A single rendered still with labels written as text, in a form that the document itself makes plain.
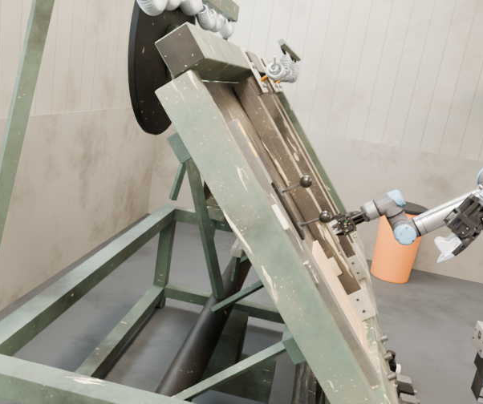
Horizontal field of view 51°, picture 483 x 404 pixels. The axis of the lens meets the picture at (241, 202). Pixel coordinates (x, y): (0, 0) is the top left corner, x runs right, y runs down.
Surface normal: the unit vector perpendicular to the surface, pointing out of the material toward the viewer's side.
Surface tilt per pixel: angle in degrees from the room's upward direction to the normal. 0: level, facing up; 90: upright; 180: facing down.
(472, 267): 90
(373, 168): 90
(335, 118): 90
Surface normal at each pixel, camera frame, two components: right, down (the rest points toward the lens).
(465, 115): -0.18, 0.22
